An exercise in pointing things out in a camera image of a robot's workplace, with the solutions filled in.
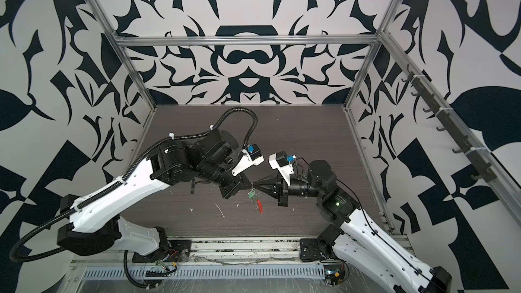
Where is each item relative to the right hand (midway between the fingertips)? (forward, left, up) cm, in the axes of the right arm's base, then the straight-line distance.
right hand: (257, 188), depth 59 cm
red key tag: (-3, -1, -5) cm, 6 cm away
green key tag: (0, +2, -5) cm, 6 cm away
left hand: (+1, +1, +1) cm, 2 cm away
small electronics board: (-18, -26, -31) cm, 44 cm away
